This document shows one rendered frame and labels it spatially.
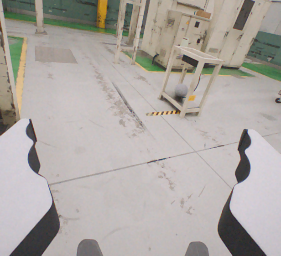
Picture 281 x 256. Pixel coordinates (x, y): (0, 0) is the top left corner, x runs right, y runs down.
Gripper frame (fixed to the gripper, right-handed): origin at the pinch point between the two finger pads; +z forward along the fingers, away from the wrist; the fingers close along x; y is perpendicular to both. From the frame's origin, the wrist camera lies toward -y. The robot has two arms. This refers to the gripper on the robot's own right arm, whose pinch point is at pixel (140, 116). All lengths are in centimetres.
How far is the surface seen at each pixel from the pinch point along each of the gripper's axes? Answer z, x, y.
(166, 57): 416, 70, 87
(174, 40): 410, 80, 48
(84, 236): 42, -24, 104
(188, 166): 107, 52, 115
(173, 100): 220, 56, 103
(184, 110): 196, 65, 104
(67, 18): 916, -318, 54
